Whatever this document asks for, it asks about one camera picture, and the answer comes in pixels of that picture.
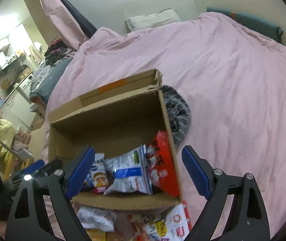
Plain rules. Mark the small white brown snack pack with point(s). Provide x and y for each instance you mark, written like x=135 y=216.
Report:
x=97 y=178

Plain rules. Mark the pile of clothes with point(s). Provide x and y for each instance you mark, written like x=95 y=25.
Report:
x=57 y=52

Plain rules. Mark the pink bed duvet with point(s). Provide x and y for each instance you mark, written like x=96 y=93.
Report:
x=232 y=78

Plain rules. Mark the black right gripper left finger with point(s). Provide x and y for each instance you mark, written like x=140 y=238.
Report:
x=28 y=218

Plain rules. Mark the white pillow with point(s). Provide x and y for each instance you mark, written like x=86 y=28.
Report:
x=154 y=20

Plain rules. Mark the white kitchen cabinet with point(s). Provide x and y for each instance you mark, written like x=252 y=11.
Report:
x=16 y=107

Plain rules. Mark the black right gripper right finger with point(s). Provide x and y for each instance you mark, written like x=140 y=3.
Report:
x=247 y=218

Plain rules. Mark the white orange snack bag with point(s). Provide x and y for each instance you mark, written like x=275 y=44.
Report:
x=173 y=224

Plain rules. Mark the brown cardboard box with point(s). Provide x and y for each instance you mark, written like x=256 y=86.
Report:
x=113 y=119

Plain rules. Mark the dark grey striped garment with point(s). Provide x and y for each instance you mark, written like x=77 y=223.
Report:
x=178 y=112

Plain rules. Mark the white blue snack bag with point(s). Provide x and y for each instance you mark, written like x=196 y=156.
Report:
x=129 y=171

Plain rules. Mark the red white snack bag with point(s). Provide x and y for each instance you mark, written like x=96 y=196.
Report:
x=161 y=170

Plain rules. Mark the teal bed headboard cushion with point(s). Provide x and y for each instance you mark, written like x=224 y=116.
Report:
x=252 y=22

